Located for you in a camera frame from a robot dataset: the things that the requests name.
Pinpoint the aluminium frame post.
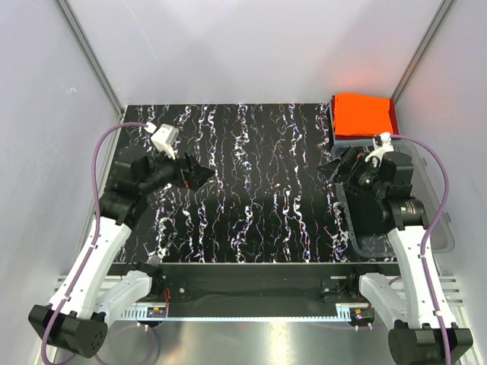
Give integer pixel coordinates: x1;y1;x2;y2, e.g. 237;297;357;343
54;0;125;117
392;0;457;105

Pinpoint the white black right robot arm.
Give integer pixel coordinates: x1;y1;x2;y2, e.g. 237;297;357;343
317;132;473;364

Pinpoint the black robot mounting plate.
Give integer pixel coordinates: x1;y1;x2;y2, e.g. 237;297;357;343
119;268;392;305

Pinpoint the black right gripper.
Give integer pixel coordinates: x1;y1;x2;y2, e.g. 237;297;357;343
316;145;387;200

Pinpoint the orange t-shirt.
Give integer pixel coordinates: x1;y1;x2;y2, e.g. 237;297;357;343
332;92;395;138

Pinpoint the clear plastic bin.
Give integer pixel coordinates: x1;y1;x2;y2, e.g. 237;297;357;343
332;141;439;259

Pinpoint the black folded t-shirt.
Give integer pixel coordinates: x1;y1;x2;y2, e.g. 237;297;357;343
342;186;394;236

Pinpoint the red folded t-shirt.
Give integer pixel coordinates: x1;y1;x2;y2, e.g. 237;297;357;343
330;94;403;141

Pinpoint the aluminium extrusion rail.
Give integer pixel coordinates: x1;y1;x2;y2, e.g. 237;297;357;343
440;276;463;306

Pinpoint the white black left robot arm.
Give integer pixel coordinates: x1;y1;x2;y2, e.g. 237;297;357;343
28;122;215;364

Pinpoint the slotted cable duct rail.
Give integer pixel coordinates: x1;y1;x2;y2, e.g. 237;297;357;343
117;303;368;322

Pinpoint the left aluminium frame post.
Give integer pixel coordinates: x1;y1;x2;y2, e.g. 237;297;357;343
54;0;125;117

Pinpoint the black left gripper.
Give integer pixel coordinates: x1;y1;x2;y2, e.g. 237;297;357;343
139;144;215;195

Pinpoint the right aluminium frame post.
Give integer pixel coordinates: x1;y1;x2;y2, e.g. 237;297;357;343
392;0;457;105

